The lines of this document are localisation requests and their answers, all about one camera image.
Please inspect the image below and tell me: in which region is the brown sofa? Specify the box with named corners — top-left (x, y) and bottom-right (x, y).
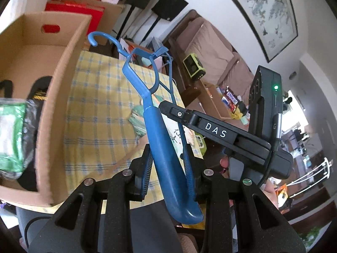
top-left (168, 9), bottom-right (254, 116)

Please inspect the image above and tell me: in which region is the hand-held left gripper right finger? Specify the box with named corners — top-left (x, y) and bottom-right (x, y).
top-left (182, 148), bottom-right (306, 253)

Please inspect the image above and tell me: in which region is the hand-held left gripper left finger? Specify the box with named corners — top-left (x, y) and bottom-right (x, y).
top-left (28, 144), bottom-right (154, 253)

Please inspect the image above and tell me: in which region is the red gift box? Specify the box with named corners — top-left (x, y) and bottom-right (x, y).
top-left (45, 0), bottom-right (104, 36)

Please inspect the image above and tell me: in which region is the printed paper booklet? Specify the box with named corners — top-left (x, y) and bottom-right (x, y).
top-left (160, 121), bottom-right (206, 161)

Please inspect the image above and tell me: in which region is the blue clothes hanger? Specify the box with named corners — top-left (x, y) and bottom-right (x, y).
top-left (88, 31), bottom-right (204, 225)

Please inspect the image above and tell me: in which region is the green plastic packet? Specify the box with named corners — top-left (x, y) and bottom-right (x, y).
top-left (0, 97), bottom-right (40, 180)

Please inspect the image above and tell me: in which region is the framed wall painting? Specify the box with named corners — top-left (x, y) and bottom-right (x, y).
top-left (216, 0), bottom-right (299, 63)

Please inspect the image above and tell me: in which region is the green and black device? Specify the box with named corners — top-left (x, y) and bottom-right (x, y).
top-left (183, 53), bottom-right (206, 81)

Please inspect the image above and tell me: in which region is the person's right forearm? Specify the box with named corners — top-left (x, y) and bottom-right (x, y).
top-left (261, 182), bottom-right (279, 211)

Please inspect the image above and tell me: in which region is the large brown cardboard box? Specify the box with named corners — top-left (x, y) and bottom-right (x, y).
top-left (62, 0), bottom-right (125, 36)

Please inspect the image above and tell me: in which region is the yellow checked tablecloth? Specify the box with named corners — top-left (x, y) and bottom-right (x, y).
top-left (53, 50), bottom-right (203, 211)

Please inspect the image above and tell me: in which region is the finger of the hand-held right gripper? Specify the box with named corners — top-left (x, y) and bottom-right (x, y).
top-left (159, 101), bottom-right (201, 126)

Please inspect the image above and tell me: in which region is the cardboard box of clutter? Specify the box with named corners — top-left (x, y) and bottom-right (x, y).
top-left (121, 38), bottom-right (170, 71)

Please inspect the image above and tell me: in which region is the black insole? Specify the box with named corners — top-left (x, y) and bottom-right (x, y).
top-left (16, 76), bottom-right (53, 193)

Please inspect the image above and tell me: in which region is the brown candy bar packet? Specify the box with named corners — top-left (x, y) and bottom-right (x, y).
top-left (225, 91), bottom-right (239, 111)

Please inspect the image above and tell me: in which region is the teal paper bundle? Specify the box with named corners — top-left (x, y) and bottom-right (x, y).
top-left (129, 95), bottom-right (164, 137)

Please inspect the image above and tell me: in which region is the white metal rack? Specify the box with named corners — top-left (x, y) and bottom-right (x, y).
top-left (286, 157), bottom-right (331, 198)

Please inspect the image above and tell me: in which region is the cardboard box of snacks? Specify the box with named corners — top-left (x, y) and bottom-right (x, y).
top-left (199, 82), bottom-right (248, 120)

